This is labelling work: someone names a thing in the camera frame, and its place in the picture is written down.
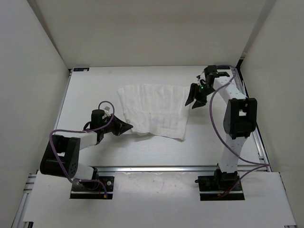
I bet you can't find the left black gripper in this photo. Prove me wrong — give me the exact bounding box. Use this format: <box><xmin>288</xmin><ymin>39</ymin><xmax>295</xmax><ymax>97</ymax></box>
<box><xmin>101</xmin><ymin>114</ymin><xmax>133</xmax><ymax>136</ymax></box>

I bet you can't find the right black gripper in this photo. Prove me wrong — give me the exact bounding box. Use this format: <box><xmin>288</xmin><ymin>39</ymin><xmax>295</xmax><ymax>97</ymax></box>
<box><xmin>184</xmin><ymin>83</ymin><xmax>216</xmax><ymax>109</ymax></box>

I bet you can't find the white skirt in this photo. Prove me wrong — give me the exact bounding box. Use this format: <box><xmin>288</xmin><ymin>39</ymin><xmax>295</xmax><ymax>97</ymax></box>
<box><xmin>117</xmin><ymin>84</ymin><xmax>190</xmax><ymax>141</ymax></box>

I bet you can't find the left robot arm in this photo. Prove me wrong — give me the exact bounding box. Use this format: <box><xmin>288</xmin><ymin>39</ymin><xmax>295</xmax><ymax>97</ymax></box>
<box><xmin>40</xmin><ymin>109</ymin><xmax>133</xmax><ymax>190</ymax></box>

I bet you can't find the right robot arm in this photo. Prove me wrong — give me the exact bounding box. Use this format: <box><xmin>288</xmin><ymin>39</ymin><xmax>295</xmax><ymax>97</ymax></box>
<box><xmin>185</xmin><ymin>65</ymin><xmax>257</xmax><ymax>190</ymax></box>

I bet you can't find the right blue table label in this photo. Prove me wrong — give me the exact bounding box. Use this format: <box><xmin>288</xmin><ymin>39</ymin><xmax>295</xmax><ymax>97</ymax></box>
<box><xmin>217</xmin><ymin>66</ymin><xmax>230</xmax><ymax>70</ymax></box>

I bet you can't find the blue table label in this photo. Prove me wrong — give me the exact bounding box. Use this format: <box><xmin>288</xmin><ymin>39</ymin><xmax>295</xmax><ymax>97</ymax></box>
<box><xmin>73</xmin><ymin>67</ymin><xmax>90</xmax><ymax>72</ymax></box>
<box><xmin>217</xmin><ymin>66</ymin><xmax>230</xmax><ymax>70</ymax></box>

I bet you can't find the left blue table label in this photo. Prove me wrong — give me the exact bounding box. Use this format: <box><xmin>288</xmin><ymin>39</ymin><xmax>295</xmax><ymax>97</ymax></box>
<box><xmin>73</xmin><ymin>67</ymin><xmax>90</xmax><ymax>72</ymax></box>

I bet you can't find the front white cover board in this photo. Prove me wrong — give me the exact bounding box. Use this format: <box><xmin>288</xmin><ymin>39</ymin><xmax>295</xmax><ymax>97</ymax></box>
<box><xmin>24</xmin><ymin>172</ymin><xmax>296</xmax><ymax>228</ymax></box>

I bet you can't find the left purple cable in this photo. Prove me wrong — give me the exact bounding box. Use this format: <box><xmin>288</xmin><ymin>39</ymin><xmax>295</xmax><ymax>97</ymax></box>
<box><xmin>48</xmin><ymin>101</ymin><xmax>115</xmax><ymax>199</ymax></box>

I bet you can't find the purple cable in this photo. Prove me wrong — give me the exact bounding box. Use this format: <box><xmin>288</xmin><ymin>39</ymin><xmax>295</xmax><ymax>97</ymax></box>
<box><xmin>48</xmin><ymin>101</ymin><xmax>115</xmax><ymax>199</ymax></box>
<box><xmin>209</xmin><ymin>64</ymin><xmax>271</xmax><ymax>190</ymax></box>

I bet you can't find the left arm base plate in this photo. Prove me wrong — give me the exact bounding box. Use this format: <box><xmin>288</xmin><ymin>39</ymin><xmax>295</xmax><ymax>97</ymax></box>
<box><xmin>70</xmin><ymin>168</ymin><xmax>114</xmax><ymax>200</ymax></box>

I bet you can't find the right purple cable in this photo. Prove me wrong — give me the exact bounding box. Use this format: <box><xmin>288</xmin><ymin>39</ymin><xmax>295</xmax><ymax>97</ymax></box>
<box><xmin>209</xmin><ymin>64</ymin><xmax>271</xmax><ymax>190</ymax></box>

